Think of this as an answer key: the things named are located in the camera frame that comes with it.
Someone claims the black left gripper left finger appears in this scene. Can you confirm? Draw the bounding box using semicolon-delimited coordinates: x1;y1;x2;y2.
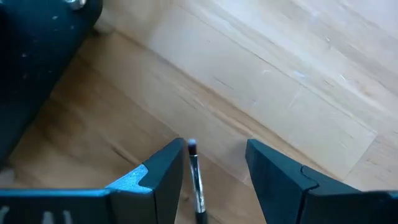
0;138;186;224

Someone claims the small black makeup brush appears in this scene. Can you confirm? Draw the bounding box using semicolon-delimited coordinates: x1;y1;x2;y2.
187;139;208;224

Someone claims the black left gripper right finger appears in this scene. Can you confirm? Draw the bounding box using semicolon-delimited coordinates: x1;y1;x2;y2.
245;139;398;224

